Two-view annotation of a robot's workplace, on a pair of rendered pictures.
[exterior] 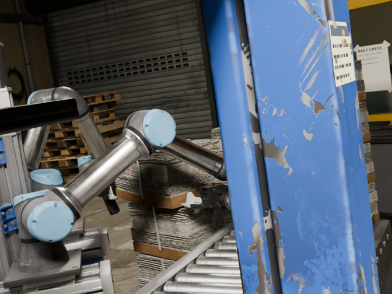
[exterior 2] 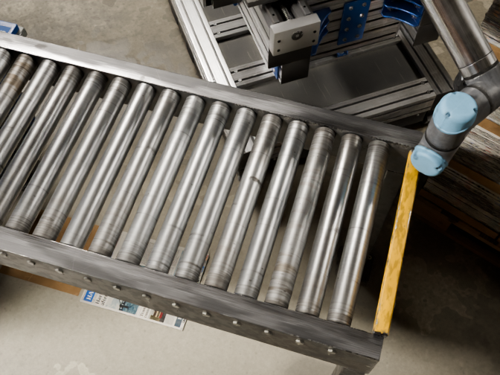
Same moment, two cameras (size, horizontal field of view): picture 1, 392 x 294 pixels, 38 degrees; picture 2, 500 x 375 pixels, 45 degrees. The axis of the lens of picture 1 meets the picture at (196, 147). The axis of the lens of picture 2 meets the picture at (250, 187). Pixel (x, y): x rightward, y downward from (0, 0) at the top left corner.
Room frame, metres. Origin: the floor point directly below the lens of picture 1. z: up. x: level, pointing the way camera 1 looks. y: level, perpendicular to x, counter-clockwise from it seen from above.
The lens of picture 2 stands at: (1.41, -0.77, 1.96)
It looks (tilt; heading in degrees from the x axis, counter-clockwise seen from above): 61 degrees down; 79
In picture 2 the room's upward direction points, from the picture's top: straight up
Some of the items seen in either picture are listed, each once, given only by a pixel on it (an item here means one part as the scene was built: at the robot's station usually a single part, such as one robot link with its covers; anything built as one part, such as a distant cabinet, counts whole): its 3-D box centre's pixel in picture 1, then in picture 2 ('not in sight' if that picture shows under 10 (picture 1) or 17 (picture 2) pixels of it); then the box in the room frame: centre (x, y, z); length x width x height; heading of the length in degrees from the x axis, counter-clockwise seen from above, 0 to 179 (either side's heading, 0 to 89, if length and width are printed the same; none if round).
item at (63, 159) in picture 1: (83, 136); not in sight; (9.22, 1.80, 0.65); 1.33 x 0.94 x 1.30; 157
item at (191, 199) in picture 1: (190, 199); not in sight; (2.09, 0.05, 0.87); 0.09 x 0.03 x 0.06; 70
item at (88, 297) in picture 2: not in sight; (145, 277); (1.19, 0.00, 0.00); 0.37 x 0.29 x 0.01; 153
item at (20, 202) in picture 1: (35, 212); not in sight; (1.71, 0.51, 0.98); 0.13 x 0.12 x 0.14; 29
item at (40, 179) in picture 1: (46, 186); not in sight; (2.20, 0.60, 0.98); 0.13 x 0.12 x 0.14; 67
